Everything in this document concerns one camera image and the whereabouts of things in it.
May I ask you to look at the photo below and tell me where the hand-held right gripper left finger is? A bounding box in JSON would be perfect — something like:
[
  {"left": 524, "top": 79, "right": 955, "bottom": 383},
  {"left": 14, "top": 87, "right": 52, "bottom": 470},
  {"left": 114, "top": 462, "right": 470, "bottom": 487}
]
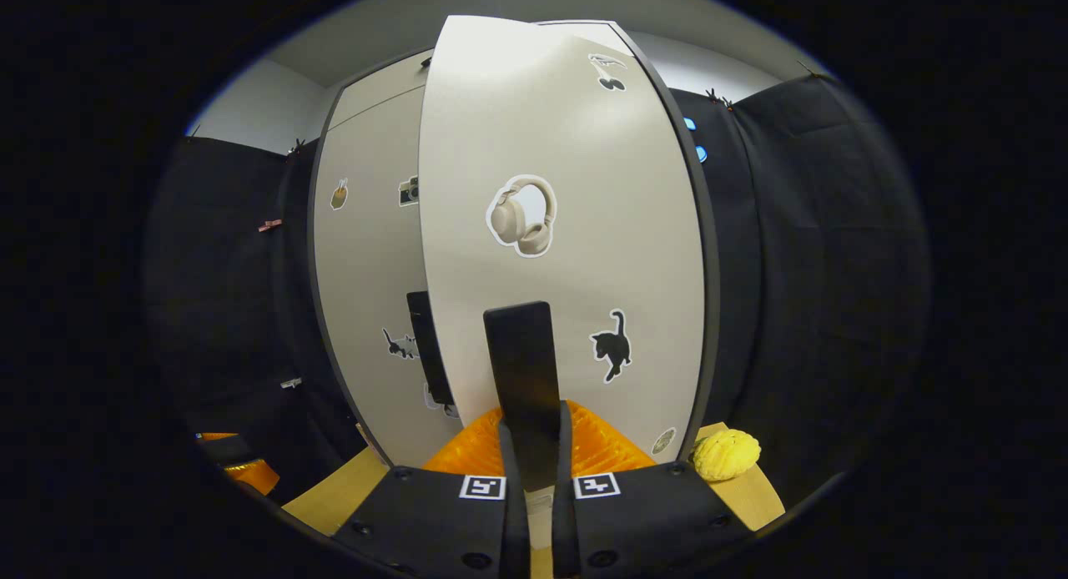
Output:
[{"left": 334, "top": 404, "right": 532, "bottom": 579}]

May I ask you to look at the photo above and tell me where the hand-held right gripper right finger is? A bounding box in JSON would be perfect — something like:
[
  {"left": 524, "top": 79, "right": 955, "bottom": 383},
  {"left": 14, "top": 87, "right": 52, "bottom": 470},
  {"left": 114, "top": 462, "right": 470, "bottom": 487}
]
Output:
[{"left": 551, "top": 400, "right": 756, "bottom": 579}]

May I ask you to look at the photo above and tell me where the black door handle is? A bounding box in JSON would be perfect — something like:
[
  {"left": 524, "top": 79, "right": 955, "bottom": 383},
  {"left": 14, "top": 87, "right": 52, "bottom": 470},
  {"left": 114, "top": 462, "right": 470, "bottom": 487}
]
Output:
[
  {"left": 482, "top": 301, "right": 564, "bottom": 492},
  {"left": 406, "top": 291, "right": 456, "bottom": 406}
]

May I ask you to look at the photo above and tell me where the grey cabinet door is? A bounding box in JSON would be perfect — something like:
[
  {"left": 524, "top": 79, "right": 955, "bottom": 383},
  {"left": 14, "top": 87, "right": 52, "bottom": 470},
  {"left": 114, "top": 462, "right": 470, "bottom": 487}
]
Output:
[
  {"left": 417, "top": 14, "right": 720, "bottom": 467},
  {"left": 313, "top": 85, "right": 464, "bottom": 467}
]

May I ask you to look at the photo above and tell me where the grey double-door shoe cabinet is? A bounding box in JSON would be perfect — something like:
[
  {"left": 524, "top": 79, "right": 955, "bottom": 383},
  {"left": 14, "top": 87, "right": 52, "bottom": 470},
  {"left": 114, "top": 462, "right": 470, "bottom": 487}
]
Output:
[{"left": 307, "top": 18, "right": 723, "bottom": 471}]

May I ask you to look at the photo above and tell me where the yellow knobbly toy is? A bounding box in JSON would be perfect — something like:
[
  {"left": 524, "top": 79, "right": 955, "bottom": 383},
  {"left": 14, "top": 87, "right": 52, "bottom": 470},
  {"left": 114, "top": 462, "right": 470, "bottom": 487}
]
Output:
[{"left": 691, "top": 429, "right": 762, "bottom": 482}]

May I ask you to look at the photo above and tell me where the black backdrop cloth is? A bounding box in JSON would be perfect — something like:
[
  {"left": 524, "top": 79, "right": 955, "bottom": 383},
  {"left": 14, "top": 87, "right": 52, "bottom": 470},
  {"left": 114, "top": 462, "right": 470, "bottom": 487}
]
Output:
[{"left": 142, "top": 74, "right": 931, "bottom": 513}]

